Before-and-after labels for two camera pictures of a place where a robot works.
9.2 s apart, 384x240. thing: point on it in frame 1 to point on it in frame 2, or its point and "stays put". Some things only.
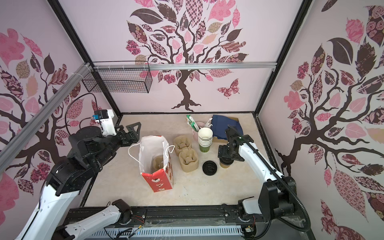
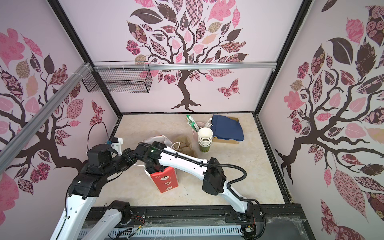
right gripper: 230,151 to 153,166
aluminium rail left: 13,145 stays put
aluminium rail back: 185,66 stays put
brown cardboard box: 216,140 stays put
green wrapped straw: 191,122 stays put
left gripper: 128,140 to 128,153
